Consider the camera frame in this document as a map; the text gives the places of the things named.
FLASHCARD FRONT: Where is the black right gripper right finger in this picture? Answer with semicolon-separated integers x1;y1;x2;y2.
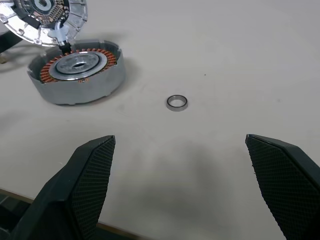
245;133;320;240

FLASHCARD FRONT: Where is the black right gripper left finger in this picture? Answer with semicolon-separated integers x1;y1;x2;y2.
4;135;116;240

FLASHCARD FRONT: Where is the small steel bearing ring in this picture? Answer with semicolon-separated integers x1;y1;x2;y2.
165;94;190;112

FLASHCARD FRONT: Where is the round silver metal disc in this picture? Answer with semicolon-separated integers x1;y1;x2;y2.
0;0;90;48

